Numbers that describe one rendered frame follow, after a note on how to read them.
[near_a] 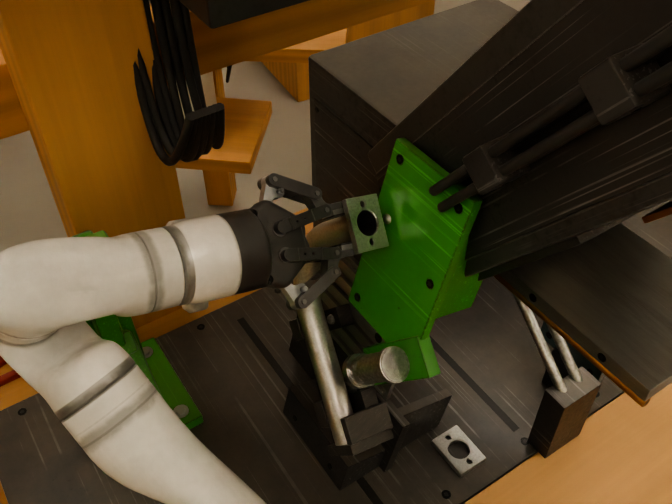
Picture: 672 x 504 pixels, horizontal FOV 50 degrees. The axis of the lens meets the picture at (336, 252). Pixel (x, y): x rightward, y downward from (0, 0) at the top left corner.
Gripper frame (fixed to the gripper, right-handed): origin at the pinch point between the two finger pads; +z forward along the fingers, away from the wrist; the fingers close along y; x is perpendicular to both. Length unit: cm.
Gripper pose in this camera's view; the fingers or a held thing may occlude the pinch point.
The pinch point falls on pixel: (346, 228)
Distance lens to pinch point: 73.5
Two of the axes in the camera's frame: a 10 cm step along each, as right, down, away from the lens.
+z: 8.1, -1.9, 5.6
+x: -5.4, 1.4, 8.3
